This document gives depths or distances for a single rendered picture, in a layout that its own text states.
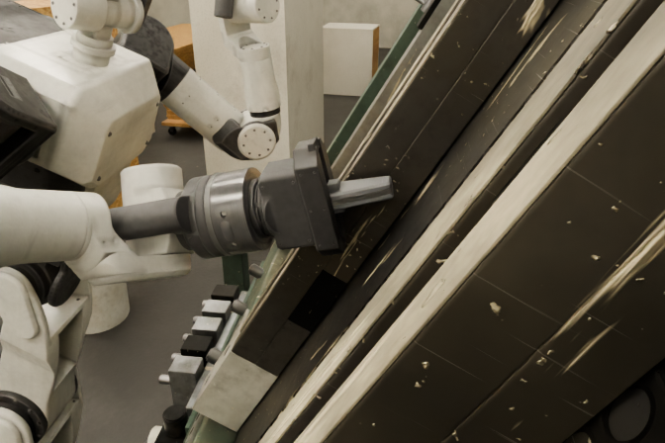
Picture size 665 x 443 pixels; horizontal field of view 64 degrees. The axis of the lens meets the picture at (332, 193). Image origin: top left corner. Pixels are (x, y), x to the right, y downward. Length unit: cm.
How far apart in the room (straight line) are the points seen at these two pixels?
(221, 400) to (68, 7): 57
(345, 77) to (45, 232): 563
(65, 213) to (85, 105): 31
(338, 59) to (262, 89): 493
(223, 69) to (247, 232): 299
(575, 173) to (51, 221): 43
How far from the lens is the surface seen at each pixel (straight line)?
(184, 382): 112
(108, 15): 87
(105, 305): 249
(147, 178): 59
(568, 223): 17
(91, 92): 82
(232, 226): 53
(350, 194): 52
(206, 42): 350
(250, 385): 75
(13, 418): 130
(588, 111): 17
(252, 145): 110
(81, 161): 84
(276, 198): 53
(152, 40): 108
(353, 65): 600
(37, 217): 51
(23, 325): 112
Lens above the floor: 149
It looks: 25 degrees down
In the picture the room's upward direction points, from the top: straight up
